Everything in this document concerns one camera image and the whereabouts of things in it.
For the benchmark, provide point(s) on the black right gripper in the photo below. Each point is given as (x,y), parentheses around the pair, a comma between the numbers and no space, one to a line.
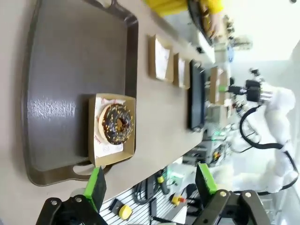
(253,91)

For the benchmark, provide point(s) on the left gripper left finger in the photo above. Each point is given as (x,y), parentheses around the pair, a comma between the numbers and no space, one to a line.
(93,185)

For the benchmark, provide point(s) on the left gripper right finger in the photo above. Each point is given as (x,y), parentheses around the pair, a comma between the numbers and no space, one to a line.
(206,180)

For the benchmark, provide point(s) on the brown cardboard food box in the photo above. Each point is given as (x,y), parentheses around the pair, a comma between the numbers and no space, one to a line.
(152,58)
(214,93)
(112,159)
(175,70)

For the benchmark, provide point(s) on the chocolate donut with yellow bits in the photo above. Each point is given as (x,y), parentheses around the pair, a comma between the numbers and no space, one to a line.
(110,122)

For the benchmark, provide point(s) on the black hand-held tray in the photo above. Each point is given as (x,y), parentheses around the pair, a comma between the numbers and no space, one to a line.
(195,16)

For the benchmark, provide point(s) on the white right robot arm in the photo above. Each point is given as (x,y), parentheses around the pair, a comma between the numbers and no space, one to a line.
(281,117)

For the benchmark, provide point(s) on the dark brown serving tray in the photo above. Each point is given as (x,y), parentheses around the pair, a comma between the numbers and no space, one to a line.
(70,58)

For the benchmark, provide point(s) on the person's left hand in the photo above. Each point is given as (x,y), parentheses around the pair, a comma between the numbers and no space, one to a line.
(218,23)

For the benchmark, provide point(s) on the yellow red emergency stop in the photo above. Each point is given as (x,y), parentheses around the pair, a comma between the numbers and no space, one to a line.
(177,199)

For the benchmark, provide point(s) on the yellow button control box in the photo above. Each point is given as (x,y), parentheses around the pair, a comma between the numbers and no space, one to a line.
(125,211)

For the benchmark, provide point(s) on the person in yellow hoodie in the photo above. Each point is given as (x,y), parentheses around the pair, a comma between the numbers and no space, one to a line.
(168,5)

